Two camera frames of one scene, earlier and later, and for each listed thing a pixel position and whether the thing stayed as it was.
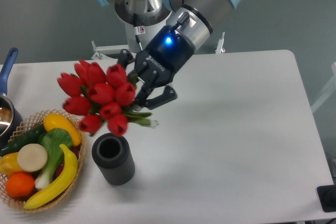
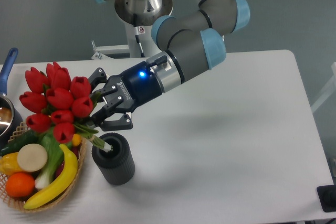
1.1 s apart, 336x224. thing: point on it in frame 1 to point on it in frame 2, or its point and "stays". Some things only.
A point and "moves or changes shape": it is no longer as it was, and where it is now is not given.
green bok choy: (52, 139) stays
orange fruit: (19, 184) stays
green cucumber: (30, 137) stays
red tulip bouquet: (98, 96) moves or changes shape
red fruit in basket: (76, 150) stays
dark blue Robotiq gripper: (155, 65) to (137, 86)
